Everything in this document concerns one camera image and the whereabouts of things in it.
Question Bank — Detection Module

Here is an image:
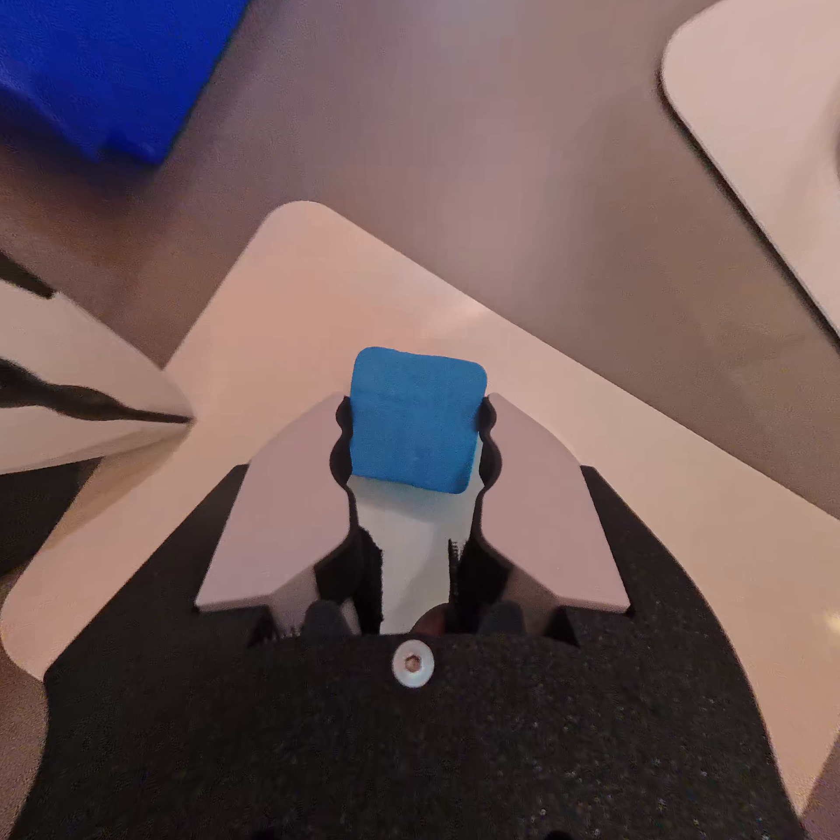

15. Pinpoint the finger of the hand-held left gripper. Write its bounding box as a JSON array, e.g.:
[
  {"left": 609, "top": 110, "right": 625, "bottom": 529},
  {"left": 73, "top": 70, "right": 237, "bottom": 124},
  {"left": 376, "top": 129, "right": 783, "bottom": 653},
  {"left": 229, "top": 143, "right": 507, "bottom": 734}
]
[
  {"left": 0, "top": 361, "right": 195, "bottom": 476},
  {"left": 0, "top": 250, "right": 195, "bottom": 424}
]

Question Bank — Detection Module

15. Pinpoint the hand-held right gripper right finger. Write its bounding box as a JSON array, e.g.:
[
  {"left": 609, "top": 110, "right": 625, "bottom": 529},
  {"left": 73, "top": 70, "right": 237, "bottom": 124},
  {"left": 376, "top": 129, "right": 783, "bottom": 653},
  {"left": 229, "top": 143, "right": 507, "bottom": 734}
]
[{"left": 449, "top": 392, "right": 631, "bottom": 636}]

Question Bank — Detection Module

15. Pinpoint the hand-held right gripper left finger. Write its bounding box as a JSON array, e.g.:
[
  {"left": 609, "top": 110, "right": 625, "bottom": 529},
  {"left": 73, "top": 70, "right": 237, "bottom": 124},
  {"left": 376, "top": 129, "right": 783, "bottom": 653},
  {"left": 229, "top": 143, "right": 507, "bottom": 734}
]
[{"left": 195, "top": 392, "right": 382, "bottom": 634}]

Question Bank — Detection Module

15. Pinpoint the blue whiteboard eraser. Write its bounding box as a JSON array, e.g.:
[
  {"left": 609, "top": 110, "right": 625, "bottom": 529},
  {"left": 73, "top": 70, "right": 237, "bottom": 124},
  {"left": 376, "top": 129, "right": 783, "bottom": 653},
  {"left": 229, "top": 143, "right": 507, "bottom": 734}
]
[{"left": 347, "top": 346, "right": 489, "bottom": 493}]

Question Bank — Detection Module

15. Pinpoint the white whiteboard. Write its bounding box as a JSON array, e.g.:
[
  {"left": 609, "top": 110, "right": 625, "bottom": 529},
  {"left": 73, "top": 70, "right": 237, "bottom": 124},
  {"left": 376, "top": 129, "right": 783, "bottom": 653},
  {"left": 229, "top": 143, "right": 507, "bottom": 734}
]
[{"left": 0, "top": 201, "right": 840, "bottom": 817}]

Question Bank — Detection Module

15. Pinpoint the blue plastic bin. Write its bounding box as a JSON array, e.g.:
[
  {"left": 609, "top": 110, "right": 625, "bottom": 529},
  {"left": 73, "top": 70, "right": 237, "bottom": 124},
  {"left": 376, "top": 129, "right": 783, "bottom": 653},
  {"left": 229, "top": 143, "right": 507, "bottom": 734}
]
[{"left": 0, "top": 0, "right": 250, "bottom": 168}]

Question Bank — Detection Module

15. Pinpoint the white table sign stand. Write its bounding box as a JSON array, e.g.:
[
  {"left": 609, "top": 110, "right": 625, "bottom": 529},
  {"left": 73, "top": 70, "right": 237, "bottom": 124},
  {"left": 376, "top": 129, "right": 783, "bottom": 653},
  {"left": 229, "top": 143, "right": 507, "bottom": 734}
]
[{"left": 661, "top": 0, "right": 840, "bottom": 336}]

